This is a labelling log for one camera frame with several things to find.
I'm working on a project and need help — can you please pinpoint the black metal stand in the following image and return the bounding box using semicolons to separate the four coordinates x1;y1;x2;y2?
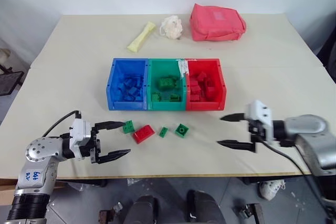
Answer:
0;63;25;97

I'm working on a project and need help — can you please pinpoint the red plastic bin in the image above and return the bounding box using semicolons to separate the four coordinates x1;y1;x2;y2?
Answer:
185;58;226;111

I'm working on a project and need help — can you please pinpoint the large green block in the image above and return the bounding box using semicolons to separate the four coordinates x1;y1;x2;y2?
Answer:
157;76;177;90

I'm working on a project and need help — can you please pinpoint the green plastic bin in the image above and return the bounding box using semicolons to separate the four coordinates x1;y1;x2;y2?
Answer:
146;58;187;111

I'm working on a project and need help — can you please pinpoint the dark rounded shape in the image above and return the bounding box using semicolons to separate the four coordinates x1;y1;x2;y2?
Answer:
123;195;161;224
186;189;224;224

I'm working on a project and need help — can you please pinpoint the white shoe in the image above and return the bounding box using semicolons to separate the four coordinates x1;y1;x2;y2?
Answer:
259;179;286;200

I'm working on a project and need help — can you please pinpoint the red fabric bag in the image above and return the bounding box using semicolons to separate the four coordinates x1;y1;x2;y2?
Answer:
189;3;247;42

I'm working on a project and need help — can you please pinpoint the green square block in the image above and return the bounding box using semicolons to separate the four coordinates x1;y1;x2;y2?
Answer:
122;120;135;134

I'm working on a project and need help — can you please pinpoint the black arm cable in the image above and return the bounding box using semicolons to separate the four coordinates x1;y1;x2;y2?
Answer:
41;110;82;138
258;140;336;224

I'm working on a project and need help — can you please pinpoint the red sloped block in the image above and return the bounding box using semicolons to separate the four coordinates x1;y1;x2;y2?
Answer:
132;124;155;144

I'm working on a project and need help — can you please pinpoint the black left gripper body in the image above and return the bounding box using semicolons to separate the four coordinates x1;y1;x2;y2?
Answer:
88;125;103;166

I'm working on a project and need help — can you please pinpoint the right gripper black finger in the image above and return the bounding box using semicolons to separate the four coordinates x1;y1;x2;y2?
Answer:
217;140;257;154
219;113;247;123

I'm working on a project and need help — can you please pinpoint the white tape strip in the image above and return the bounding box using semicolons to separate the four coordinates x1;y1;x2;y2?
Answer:
177;60;190;79

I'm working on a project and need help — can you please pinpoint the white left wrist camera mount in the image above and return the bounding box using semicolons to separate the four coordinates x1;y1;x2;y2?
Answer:
68;118;92;161

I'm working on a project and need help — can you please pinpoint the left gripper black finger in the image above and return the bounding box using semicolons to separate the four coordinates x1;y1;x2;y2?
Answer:
97;149;131;166
94;121;126;133

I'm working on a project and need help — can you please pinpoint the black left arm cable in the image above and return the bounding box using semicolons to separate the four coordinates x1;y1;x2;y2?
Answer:
41;110;82;138

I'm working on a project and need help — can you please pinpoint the blue plastic bin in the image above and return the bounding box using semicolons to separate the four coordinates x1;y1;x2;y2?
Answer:
106;58;150;111

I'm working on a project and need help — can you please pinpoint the yellow packet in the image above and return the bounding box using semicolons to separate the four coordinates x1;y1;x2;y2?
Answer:
127;22;158;53

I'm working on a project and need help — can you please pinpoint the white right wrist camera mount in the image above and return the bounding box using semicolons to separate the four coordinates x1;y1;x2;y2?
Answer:
245;100;280;147

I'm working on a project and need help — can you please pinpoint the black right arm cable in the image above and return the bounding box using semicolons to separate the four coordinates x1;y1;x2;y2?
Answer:
258;140;336;224

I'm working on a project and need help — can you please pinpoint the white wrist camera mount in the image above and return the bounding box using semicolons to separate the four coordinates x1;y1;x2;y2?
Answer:
245;100;280;147
68;118;92;161

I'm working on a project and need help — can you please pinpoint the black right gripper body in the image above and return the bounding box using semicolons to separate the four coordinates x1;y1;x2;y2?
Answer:
248;119;267;143

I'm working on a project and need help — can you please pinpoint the green block with round hole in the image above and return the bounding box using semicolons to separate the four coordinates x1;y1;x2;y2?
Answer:
175;123;189;138

